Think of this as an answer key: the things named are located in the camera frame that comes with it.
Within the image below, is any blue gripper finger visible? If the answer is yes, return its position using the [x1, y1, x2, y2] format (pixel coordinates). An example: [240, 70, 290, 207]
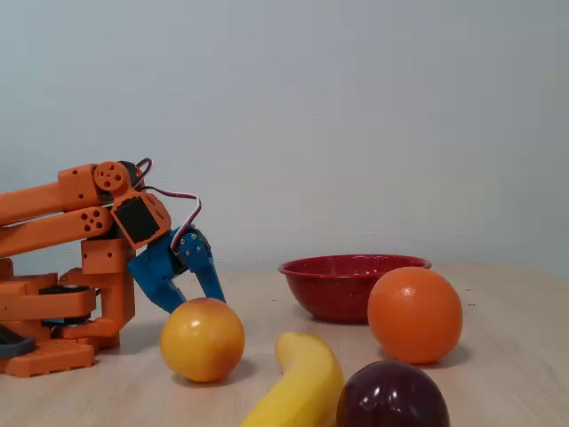
[144, 278, 188, 314]
[177, 230, 227, 304]

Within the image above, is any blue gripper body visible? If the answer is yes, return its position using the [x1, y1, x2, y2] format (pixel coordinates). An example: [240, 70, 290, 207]
[127, 227, 211, 295]

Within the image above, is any yellow toy banana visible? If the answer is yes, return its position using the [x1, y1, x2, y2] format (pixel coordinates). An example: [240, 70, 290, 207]
[239, 331, 347, 427]

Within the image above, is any orange robot base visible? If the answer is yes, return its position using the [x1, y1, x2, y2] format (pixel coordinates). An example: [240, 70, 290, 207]
[0, 237, 137, 379]

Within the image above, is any red speckled bowl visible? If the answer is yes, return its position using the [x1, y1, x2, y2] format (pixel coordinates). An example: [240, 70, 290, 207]
[277, 254, 433, 325]

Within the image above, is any yellow red toy peach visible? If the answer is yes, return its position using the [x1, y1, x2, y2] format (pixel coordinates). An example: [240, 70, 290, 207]
[159, 296, 246, 383]

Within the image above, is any dark grey table clamp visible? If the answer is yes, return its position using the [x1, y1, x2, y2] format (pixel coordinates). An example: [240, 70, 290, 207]
[0, 324, 36, 359]

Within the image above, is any orange toy fruit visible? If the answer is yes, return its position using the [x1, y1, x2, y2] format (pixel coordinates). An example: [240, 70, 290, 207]
[366, 265, 464, 366]

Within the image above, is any dark purple toy plum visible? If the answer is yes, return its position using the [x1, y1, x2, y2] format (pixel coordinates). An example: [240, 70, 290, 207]
[335, 359, 451, 427]

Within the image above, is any white red black gripper cable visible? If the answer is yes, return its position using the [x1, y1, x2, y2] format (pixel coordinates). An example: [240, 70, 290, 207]
[132, 157, 204, 250]

